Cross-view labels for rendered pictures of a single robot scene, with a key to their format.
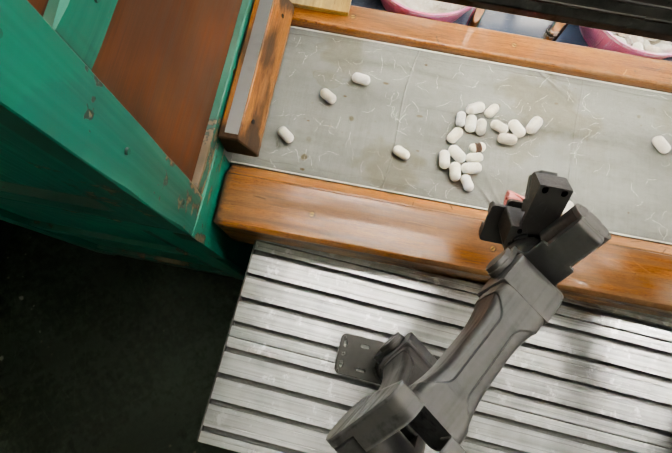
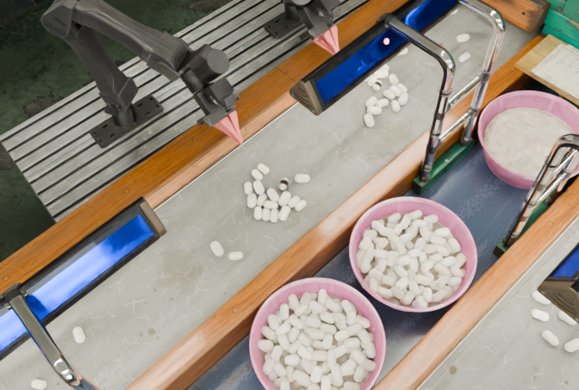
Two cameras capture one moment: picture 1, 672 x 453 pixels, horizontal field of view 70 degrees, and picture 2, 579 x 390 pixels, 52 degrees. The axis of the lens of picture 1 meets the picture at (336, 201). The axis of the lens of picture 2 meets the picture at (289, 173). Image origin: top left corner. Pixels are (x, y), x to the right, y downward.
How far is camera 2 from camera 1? 1.50 m
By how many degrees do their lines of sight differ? 45
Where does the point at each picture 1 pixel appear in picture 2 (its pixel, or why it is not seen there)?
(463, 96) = (416, 102)
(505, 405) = (238, 48)
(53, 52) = not seen: outside the picture
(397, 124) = (421, 61)
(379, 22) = (499, 79)
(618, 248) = (266, 105)
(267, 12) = not seen: outside the picture
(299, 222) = not seen: outside the picture
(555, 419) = not seen: hidden behind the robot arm
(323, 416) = not seen: outside the picture
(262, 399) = not seen: outside the picture
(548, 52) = (413, 153)
